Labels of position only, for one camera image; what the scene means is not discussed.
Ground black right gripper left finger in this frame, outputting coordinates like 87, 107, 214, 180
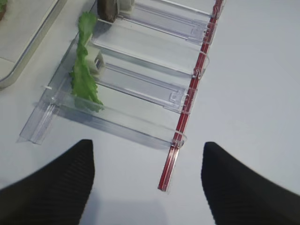
0, 139, 95, 225

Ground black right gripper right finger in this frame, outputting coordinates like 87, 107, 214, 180
201, 142, 300, 225

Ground lettuce leaf in rack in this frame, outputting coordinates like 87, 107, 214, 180
69, 12, 103, 112

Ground right brown meat patty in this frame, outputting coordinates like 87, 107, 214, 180
97, 0, 118, 23

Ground lettuce leaf on tray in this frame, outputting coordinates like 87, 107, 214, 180
0, 0, 8, 13

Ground white rack spacer block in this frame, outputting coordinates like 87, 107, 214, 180
86, 45, 105, 77

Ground white paper liner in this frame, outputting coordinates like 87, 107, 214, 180
0, 58, 15, 81

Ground clear acrylic right rack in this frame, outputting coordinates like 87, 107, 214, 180
20, 0, 225, 191

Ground cream metal tray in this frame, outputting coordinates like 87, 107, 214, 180
0, 0, 66, 89

